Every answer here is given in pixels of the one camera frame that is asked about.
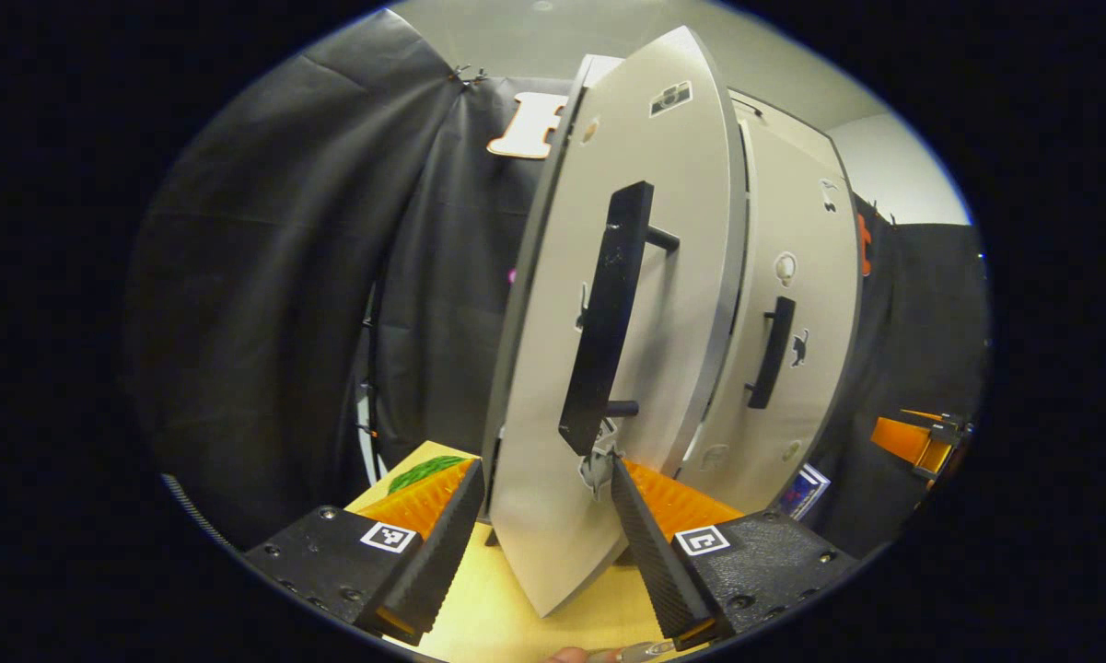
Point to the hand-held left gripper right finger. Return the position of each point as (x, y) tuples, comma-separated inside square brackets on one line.
[(654, 552)]

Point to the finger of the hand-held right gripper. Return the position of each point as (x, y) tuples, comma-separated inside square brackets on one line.
[(898, 440)]

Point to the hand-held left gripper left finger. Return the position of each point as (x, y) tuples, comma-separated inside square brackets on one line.
[(442, 543)]

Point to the white cabinet door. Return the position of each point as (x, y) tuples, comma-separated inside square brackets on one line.
[(810, 230), (552, 516)]

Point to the white cabinet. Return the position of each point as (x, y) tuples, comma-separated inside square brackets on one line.
[(778, 112)]

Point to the watermelon slice toy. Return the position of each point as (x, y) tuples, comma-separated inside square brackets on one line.
[(424, 472)]

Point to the blue book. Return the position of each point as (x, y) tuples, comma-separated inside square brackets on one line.
[(803, 493)]

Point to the black backdrop cloth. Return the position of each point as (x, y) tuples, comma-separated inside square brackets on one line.
[(921, 322), (267, 276)]

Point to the grey mesh panel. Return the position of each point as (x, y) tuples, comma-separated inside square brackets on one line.
[(193, 511)]

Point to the black cloth clip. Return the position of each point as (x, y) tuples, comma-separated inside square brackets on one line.
[(461, 72), (481, 75)]

